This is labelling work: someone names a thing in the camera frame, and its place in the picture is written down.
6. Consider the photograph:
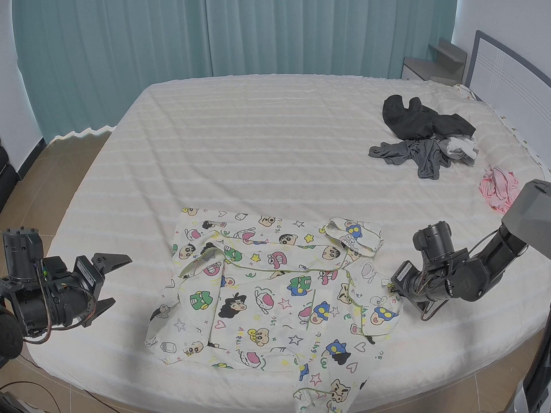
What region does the black garment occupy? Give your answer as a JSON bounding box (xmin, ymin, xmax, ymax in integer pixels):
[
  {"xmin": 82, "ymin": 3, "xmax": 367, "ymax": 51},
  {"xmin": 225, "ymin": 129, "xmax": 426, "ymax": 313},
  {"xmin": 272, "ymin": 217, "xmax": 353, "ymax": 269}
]
[{"xmin": 382, "ymin": 94, "xmax": 478, "ymax": 142}]

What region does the white garment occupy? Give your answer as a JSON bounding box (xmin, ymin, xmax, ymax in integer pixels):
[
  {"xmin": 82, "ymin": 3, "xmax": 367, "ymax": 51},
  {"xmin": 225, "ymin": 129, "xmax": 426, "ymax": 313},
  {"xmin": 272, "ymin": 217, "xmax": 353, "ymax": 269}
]
[{"xmin": 438, "ymin": 135, "xmax": 480, "ymax": 167}]

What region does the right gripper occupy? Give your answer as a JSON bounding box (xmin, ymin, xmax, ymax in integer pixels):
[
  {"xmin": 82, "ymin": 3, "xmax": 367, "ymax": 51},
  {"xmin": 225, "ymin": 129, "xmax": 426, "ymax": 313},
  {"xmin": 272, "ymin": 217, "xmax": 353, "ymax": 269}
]
[{"xmin": 389, "ymin": 259, "xmax": 451, "ymax": 308}]

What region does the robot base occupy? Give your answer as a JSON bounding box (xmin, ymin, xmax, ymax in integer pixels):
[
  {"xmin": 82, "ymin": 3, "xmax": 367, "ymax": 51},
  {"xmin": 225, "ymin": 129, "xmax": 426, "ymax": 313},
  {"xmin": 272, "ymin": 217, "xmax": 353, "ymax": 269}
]
[{"xmin": 511, "ymin": 377, "xmax": 531, "ymax": 413}]

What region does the dark grey garment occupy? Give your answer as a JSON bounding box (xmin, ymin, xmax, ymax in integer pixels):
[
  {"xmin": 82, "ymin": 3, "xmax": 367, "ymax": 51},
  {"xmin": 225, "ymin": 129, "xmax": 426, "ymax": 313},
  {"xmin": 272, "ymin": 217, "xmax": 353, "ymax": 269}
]
[{"xmin": 368, "ymin": 138, "xmax": 453, "ymax": 181}]

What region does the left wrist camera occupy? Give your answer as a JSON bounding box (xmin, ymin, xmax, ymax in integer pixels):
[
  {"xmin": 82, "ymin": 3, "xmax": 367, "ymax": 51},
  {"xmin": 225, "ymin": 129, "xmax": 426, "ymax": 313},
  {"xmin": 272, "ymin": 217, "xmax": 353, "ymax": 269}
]
[{"xmin": 41, "ymin": 256, "xmax": 72, "ymax": 279}]

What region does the blue-green curtain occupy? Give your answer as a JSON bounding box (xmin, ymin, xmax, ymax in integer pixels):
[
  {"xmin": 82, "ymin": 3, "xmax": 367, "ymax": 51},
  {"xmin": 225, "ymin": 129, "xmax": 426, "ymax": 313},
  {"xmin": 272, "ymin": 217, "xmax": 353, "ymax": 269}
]
[
  {"xmin": 12, "ymin": 0, "xmax": 212, "ymax": 144},
  {"xmin": 202, "ymin": 0, "xmax": 465, "ymax": 81}
]

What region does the bed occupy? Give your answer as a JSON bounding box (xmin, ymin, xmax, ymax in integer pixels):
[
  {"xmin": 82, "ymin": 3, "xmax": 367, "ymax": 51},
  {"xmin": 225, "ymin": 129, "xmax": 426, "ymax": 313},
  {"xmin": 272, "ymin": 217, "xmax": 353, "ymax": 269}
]
[{"xmin": 22, "ymin": 29, "xmax": 551, "ymax": 413}]

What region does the grey bedside table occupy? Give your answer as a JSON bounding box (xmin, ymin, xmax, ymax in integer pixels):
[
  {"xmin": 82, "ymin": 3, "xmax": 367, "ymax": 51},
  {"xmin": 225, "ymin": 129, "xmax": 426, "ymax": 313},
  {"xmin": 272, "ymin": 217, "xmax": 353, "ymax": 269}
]
[{"xmin": 402, "ymin": 37, "xmax": 468, "ymax": 87}]

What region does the pink garment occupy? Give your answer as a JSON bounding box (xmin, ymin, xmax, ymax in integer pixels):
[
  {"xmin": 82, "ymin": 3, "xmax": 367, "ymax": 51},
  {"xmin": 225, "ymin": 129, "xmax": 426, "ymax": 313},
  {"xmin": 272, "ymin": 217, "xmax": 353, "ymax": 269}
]
[{"xmin": 479, "ymin": 165, "xmax": 521, "ymax": 213}]

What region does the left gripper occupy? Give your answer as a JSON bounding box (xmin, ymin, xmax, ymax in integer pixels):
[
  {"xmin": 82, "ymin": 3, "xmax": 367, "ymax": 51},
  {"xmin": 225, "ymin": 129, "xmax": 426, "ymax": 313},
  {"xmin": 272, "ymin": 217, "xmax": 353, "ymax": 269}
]
[{"xmin": 17, "ymin": 252, "xmax": 132, "ymax": 334}]

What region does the white printed pyjama top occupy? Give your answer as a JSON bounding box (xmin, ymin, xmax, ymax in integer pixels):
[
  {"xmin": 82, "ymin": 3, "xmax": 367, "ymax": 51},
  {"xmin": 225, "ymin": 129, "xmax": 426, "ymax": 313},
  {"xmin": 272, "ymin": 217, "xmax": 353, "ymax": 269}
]
[{"xmin": 144, "ymin": 207, "xmax": 404, "ymax": 413}]

